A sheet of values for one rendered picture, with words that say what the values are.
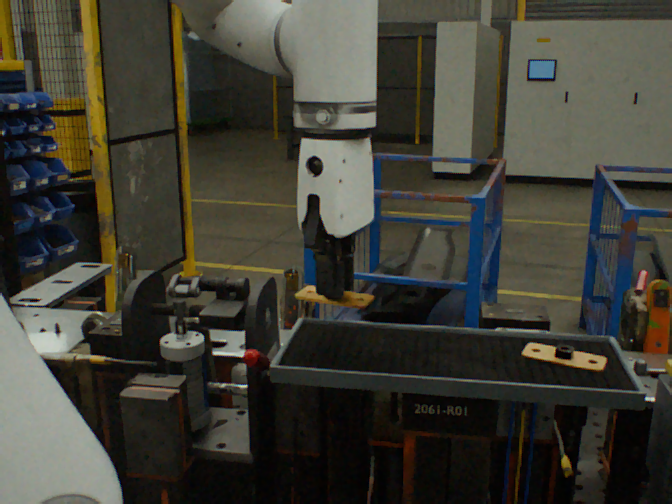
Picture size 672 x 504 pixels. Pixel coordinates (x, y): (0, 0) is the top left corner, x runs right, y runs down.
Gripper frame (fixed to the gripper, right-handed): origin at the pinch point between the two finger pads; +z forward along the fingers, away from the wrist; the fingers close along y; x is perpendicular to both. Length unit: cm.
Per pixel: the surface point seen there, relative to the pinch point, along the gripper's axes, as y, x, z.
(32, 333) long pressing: 14, 67, 24
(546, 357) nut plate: 5.7, -22.3, 7.9
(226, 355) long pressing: 21.2, 29.7, 24.2
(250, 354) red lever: -5.3, 7.8, 8.8
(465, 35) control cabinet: 784, 187, -62
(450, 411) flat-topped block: -1.4, -14.0, 12.7
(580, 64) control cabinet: 808, 49, -28
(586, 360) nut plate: 6.7, -26.3, 7.9
